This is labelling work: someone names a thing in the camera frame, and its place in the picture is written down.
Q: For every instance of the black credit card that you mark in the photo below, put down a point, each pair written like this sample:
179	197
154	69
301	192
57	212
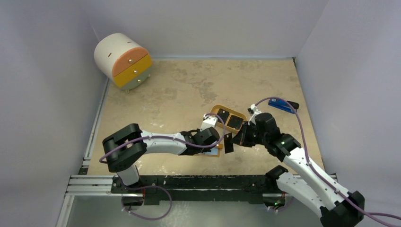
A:
228	145
235	122

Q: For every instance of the loose black credit card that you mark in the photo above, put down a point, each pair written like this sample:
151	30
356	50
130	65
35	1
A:
235	122

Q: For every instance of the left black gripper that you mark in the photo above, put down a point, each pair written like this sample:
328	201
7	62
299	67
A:
206	149

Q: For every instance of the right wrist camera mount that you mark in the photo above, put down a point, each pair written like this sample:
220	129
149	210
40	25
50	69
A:
253	110

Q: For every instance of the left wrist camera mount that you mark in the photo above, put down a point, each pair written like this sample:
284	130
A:
208	121

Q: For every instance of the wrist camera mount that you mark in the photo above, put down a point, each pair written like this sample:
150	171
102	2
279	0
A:
253	110
208	121

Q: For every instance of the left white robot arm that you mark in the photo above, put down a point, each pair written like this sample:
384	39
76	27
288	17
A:
123	148

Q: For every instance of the black card stack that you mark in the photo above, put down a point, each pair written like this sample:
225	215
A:
223	114

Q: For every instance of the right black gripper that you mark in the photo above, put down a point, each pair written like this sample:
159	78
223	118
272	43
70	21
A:
239	137

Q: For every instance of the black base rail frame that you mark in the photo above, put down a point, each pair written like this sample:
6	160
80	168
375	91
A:
153	189

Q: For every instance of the orange oval tray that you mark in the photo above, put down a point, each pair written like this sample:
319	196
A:
215	109

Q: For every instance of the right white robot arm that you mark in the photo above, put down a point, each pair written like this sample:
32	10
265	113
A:
334	204

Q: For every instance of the white round mini drawer chest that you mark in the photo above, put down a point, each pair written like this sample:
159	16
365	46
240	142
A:
126	63

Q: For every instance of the blue black stapler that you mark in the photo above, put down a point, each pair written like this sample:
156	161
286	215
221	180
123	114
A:
287	106

